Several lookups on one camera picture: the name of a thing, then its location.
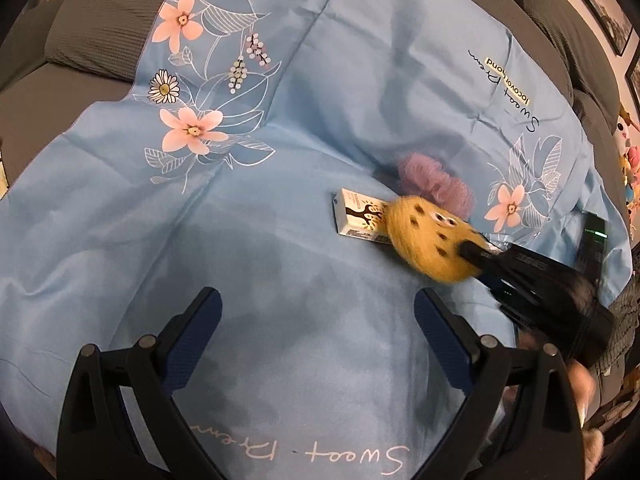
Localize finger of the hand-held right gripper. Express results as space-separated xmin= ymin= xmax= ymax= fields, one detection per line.
xmin=481 ymin=275 xmax=547 ymax=335
xmin=457 ymin=240 xmax=553 ymax=281

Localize grey sofa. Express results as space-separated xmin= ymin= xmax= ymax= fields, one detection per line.
xmin=0 ymin=0 xmax=623 ymax=221

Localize colourful toys on wall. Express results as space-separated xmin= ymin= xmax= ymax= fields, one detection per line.
xmin=617 ymin=102 xmax=640 ymax=202

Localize framed wall picture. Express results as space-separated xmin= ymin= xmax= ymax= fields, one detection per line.
xmin=554 ymin=0 xmax=640 ymax=57

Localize black device with green light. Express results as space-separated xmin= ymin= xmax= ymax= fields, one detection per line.
xmin=572 ymin=212 xmax=609 ymax=287

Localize person's right hand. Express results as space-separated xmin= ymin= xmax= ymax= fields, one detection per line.
xmin=562 ymin=360 xmax=602 ymax=423

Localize beige fluffy item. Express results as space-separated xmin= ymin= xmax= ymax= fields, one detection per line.
xmin=575 ymin=427 xmax=609 ymax=477

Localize grey pillow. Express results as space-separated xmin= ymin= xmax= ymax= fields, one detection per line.
xmin=515 ymin=0 xmax=627 ymax=122
xmin=42 ymin=0 xmax=202 ymax=86

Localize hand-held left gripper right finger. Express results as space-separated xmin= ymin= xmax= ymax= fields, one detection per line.
xmin=413 ymin=287 xmax=586 ymax=480

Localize grey knitted cloth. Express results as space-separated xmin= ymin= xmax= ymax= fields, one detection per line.
xmin=597 ymin=287 xmax=640 ymax=377

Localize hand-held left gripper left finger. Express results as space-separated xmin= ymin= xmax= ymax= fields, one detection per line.
xmin=56 ymin=287 xmax=224 ymax=480

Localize small white patterned box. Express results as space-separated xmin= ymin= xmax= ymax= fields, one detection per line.
xmin=332 ymin=188 xmax=397 ymax=246

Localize light blue floral blanket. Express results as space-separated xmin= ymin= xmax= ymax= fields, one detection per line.
xmin=0 ymin=0 xmax=632 ymax=480

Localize yellow cookie plush toy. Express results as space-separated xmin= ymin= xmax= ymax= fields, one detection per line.
xmin=387 ymin=195 xmax=487 ymax=284

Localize purple fluffy scrunchie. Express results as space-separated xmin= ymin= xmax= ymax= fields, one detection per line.
xmin=397 ymin=154 xmax=475 ymax=219

